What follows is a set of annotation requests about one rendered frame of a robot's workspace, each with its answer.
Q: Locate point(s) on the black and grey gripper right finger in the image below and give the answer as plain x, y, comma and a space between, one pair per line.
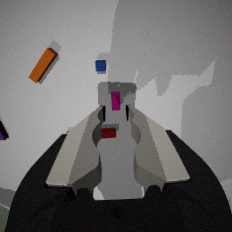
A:
162, 158

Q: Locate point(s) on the orange rod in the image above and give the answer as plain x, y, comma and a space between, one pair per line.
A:
43, 64

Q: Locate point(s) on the magenta rod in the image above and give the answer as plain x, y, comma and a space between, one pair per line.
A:
115, 99

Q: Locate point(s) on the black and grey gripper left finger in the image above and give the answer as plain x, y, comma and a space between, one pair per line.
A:
71, 162

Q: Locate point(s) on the red rod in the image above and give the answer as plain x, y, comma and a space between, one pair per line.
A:
108, 133

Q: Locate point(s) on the small blue cube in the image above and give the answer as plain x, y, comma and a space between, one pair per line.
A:
100, 65

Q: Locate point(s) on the purple rod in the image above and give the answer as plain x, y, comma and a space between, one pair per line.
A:
3, 133

